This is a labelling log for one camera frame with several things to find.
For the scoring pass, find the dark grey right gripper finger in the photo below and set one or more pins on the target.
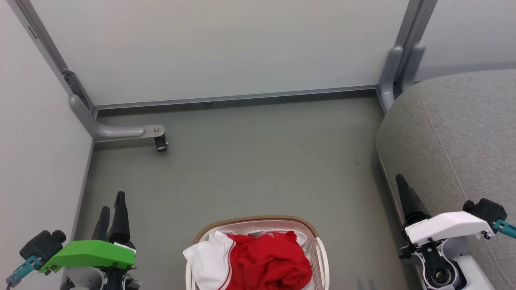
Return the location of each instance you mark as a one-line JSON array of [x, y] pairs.
[[410, 201]]

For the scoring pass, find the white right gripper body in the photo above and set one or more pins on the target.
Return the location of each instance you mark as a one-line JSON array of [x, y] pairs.
[[445, 226]]

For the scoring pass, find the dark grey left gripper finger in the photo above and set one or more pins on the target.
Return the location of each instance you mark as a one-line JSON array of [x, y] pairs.
[[102, 225], [119, 219]]

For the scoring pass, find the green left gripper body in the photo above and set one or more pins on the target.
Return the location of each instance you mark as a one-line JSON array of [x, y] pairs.
[[90, 253]]

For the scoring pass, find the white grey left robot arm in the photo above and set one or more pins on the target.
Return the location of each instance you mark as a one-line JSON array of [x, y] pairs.
[[96, 280]]

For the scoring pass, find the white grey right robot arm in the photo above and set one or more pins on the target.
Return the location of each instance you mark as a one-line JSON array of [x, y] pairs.
[[447, 268]]

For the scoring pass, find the grey fabric sofa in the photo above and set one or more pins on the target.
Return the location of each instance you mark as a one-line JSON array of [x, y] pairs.
[[455, 141]]

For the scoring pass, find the white garment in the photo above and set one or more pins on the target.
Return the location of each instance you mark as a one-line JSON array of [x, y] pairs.
[[209, 259]]

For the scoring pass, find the black caster wheel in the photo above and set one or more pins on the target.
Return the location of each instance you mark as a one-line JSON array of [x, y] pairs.
[[161, 143]]

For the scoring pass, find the grey partition foot tube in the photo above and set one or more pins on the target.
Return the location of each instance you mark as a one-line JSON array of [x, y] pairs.
[[109, 131]]

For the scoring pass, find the white laundry basket brown rim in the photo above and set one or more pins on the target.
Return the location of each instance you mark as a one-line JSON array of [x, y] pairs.
[[316, 249]]

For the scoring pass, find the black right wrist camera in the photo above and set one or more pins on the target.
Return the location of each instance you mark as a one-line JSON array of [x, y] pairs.
[[485, 210]]

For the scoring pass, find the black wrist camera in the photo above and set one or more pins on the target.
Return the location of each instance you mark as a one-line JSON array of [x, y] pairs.
[[485, 210], [42, 245]]

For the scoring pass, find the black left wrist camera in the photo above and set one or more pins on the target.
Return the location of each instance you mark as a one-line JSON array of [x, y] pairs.
[[42, 245]]

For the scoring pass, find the grey partition post double foot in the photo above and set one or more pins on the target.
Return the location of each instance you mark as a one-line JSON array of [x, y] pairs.
[[403, 56]]

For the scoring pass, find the grey partition bottom rail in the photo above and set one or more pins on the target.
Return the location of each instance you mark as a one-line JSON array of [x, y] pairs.
[[238, 97]]

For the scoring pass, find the grey partition post slanted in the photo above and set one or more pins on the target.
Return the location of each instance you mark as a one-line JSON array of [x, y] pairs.
[[48, 52]]

